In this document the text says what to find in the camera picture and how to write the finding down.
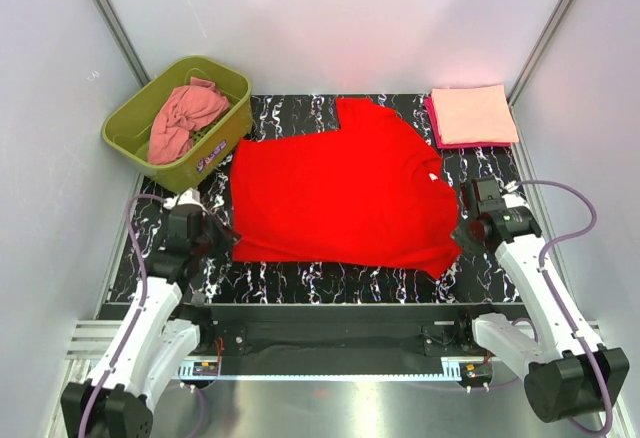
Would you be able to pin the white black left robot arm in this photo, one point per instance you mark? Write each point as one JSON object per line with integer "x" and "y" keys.
{"x": 158, "y": 332}

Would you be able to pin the aluminium front rail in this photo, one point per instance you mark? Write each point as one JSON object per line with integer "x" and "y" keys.
{"x": 91, "y": 338}

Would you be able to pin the folded light pink t shirt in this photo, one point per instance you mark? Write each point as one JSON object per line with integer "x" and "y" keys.
{"x": 469, "y": 115}

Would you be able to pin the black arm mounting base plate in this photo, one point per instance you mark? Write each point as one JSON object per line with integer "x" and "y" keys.
{"x": 406, "y": 334}

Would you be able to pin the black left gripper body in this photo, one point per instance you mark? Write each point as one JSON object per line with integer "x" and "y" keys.
{"x": 211, "y": 231}

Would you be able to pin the right aluminium frame post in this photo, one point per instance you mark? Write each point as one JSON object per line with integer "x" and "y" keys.
{"x": 549, "y": 31}

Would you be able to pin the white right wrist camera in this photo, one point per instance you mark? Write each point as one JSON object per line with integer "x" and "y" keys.
{"x": 512, "y": 197}

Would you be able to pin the red t shirt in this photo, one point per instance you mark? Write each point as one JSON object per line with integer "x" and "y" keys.
{"x": 369, "y": 193}

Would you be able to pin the aluminium frame post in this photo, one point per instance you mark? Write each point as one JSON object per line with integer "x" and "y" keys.
{"x": 549, "y": 31}
{"x": 112, "y": 21}

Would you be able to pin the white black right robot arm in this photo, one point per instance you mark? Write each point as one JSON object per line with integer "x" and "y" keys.
{"x": 566, "y": 369}

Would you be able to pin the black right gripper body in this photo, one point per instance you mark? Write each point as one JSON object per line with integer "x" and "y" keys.
{"x": 470, "y": 236}

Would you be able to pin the folded magenta t shirt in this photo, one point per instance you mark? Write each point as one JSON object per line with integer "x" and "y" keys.
{"x": 437, "y": 136}

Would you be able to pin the crumpled salmon pink t shirt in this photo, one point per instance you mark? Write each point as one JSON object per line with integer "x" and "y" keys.
{"x": 189, "y": 109}

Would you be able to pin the olive green plastic basket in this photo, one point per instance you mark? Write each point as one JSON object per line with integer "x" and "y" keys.
{"x": 128, "y": 130}

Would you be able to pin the white slotted cable duct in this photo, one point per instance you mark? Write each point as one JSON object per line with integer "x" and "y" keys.
{"x": 432, "y": 371}

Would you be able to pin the left aluminium frame post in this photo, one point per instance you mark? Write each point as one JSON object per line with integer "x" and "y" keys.
{"x": 112, "y": 21}

